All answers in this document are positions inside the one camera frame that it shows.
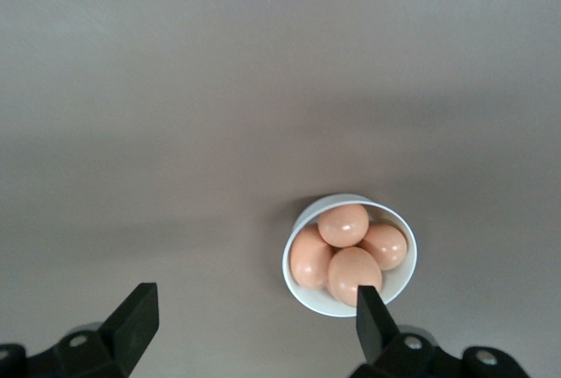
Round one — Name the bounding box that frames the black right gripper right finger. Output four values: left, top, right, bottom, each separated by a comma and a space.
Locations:
350, 284, 531, 378

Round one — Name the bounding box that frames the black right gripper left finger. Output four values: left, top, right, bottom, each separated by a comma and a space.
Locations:
0, 282, 160, 378

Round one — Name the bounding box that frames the brown egg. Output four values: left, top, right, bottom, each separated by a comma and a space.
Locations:
358, 223, 408, 272
317, 203, 370, 248
289, 225, 337, 290
327, 246, 383, 308

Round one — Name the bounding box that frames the white round bowl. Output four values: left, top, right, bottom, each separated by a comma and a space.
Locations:
282, 193, 418, 318

